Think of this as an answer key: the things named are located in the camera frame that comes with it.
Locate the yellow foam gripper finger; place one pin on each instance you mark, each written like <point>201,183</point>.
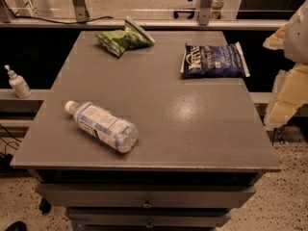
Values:
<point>289,93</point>
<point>276,40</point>

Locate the green jalapeno chip bag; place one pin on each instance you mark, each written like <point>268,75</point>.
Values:
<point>133,36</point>

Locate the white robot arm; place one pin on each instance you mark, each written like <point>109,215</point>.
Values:
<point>296,38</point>

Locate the blue Kettle chip bag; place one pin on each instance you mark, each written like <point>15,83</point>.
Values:
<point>209,61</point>

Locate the clear plastic water bottle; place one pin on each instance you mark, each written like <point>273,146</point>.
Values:
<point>108,128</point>

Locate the round drawer knob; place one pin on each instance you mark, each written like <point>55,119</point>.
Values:
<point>147,204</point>

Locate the grey drawer cabinet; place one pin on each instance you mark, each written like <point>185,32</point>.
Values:
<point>186,206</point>

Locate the white pump dispenser bottle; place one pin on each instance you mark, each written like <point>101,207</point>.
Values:
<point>18,83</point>

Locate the black caster wheel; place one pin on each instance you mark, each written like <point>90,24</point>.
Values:
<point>44,206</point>

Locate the grey metal frame post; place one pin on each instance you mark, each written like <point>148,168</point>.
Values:
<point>204,11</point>

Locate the grey metal frame leg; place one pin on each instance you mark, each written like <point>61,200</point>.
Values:
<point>81,11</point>

